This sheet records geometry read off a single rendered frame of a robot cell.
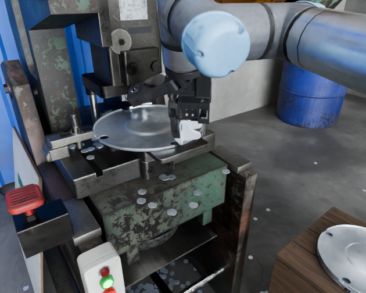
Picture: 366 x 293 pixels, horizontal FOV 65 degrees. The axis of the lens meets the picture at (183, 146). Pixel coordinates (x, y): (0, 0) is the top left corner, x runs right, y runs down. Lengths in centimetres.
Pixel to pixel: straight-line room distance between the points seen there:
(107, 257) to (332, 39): 53
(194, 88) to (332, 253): 73
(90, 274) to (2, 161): 154
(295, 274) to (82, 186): 69
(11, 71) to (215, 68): 83
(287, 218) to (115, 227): 117
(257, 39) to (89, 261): 50
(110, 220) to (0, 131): 139
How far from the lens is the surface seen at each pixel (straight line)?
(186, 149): 65
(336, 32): 36
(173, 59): 49
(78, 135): 83
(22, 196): 62
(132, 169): 78
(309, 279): 101
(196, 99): 55
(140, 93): 57
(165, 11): 45
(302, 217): 176
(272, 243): 156
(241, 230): 100
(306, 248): 108
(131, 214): 74
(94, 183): 75
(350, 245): 112
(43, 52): 95
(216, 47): 35
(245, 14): 40
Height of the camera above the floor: 110
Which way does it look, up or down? 28 degrees down
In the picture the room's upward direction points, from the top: straight up
